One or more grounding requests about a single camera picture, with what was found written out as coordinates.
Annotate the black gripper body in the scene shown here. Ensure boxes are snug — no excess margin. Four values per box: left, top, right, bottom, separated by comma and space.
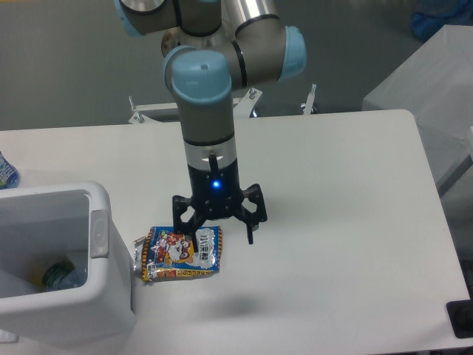
188, 160, 246, 224

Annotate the clear plastic water bottle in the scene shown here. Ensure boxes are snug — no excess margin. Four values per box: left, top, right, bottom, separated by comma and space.
58, 265, 88, 290

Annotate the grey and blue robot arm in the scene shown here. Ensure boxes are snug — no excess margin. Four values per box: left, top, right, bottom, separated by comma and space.
115, 1, 307, 237

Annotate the white trash can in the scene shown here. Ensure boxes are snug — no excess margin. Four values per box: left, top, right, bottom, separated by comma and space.
1, 182, 135, 343

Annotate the blue snack bag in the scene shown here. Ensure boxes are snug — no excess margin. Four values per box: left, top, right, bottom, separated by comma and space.
134, 226, 222, 283

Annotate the silver clamp bolt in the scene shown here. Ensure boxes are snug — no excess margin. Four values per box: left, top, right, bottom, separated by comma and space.
300, 83, 318, 115

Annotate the blue labelled bottle at edge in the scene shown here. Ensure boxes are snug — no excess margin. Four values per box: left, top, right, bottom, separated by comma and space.
0, 153, 20, 190

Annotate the grey covered box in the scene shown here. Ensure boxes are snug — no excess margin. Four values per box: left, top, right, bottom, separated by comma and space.
362, 25, 472, 195

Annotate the black device at table edge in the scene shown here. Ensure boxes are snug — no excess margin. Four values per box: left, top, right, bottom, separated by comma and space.
446, 300, 472, 339

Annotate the blue bag in corner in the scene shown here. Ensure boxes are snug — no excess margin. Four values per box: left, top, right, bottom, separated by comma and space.
409, 0, 472, 42

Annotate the white pedestal base bracket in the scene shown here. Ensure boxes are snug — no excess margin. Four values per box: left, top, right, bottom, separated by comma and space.
128, 87, 263, 124

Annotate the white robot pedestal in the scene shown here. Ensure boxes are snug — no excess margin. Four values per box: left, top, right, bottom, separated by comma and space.
161, 27, 184, 58

